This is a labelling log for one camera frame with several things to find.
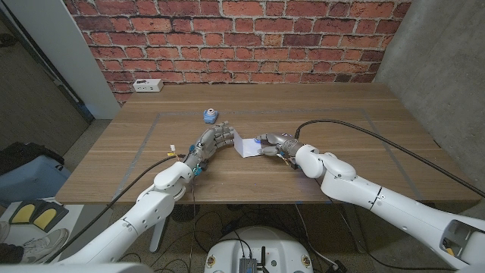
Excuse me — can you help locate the small blue toy camera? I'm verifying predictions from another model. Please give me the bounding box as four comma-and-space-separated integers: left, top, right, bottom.
203, 108, 220, 125

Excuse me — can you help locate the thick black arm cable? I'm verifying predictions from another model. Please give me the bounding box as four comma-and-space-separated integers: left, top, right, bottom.
44, 153, 186, 263
293, 119, 485, 199

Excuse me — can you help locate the round black floor fan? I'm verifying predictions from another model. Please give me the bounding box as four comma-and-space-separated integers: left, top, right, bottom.
169, 204, 201, 223

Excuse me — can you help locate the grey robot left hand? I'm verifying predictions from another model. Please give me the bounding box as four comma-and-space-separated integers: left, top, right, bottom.
184, 121, 236, 176

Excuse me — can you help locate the white paper shipping label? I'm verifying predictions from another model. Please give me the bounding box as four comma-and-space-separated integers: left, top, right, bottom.
233, 130, 266, 158

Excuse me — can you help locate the black yellow foot pedal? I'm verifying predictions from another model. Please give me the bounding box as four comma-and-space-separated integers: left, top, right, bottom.
8, 199, 45, 224
32, 202, 70, 233

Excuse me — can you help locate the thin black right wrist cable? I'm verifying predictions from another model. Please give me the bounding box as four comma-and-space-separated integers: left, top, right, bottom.
315, 177, 450, 272

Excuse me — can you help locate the grey table leg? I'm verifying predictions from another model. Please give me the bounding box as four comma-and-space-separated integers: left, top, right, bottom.
343, 202, 368, 254

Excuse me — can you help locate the dark grey door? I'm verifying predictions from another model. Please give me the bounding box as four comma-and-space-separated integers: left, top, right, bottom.
0, 11, 95, 156

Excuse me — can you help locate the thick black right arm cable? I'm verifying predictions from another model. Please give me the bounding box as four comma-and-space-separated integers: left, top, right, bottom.
293, 119, 485, 199

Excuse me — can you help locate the white grey sneaker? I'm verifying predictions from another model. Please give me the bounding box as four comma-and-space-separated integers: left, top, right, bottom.
20, 227, 70, 265

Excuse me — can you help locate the red brick printed backdrop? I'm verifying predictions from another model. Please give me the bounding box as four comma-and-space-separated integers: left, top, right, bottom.
62, 0, 414, 105

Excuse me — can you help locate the white robot torso base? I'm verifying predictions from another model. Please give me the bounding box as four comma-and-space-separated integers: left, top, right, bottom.
204, 226, 314, 273

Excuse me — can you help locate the white table leg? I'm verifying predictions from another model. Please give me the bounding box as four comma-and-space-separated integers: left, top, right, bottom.
149, 203, 171, 253

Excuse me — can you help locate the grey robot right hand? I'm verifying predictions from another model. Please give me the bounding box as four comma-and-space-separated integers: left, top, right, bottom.
254, 132, 304, 166

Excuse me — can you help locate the white power strip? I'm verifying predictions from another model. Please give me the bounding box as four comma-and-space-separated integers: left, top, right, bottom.
132, 78, 164, 93

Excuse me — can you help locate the blue storage bin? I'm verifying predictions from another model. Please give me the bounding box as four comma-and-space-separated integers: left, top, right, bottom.
0, 154, 72, 208

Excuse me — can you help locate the silver box with antenna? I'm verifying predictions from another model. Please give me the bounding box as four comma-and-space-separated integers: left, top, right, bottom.
239, 246, 268, 273

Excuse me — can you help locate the black power adapter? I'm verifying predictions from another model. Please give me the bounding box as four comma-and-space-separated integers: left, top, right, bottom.
326, 259, 348, 273

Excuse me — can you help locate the black bag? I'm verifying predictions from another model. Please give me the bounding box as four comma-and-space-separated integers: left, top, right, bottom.
0, 142, 65, 176

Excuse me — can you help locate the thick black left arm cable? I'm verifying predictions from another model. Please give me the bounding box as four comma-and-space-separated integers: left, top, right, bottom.
44, 153, 186, 263

